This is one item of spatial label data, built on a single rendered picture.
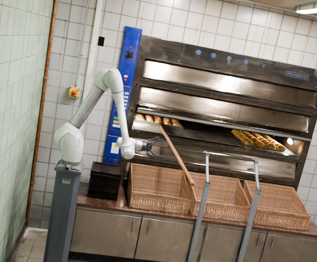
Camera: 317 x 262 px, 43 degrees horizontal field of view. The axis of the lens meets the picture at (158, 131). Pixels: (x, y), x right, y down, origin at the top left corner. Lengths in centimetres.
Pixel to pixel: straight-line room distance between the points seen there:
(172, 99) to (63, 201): 149
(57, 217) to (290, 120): 249
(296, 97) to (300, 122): 27
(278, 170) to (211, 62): 136
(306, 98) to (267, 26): 85
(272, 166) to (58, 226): 230
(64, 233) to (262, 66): 242
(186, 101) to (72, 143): 137
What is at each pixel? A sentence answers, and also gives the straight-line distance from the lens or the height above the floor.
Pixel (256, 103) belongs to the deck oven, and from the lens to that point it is 419.
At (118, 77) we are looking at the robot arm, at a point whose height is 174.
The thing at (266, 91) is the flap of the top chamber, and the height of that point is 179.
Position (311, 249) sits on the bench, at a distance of 432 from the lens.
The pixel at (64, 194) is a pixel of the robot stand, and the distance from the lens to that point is 324.
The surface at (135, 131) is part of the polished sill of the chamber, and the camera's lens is 400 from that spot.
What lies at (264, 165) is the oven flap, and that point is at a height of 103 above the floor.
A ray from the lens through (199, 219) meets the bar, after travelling 374.
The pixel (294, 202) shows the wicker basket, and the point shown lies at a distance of 450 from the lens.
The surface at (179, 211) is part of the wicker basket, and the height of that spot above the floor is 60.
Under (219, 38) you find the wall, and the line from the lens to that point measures 401.
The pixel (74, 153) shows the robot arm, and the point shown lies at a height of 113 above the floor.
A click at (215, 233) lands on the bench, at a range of 390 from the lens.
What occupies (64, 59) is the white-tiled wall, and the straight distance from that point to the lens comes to 392.
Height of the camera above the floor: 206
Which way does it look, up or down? 12 degrees down
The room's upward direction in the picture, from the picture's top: 11 degrees clockwise
